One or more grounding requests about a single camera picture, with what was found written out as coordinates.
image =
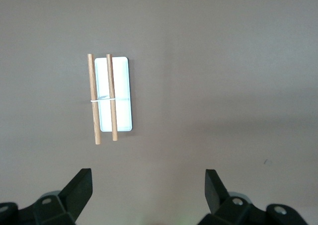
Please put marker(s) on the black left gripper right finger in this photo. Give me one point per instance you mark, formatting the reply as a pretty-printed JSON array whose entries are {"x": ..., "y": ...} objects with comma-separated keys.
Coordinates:
[{"x": 228, "y": 212}]

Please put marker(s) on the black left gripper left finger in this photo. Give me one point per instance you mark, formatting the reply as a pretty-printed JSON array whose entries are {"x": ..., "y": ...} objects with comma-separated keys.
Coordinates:
[{"x": 62, "y": 210}]

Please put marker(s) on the wooden towel rack rod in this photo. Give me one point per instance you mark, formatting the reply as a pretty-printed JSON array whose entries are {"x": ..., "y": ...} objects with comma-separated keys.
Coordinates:
[
  {"x": 94, "y": 98},
  {"x": 111, "y": 98}
]

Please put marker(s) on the white towel rack base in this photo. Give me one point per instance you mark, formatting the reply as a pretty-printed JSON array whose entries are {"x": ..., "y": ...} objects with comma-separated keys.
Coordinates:
[{"x": 121, "y": 86}]

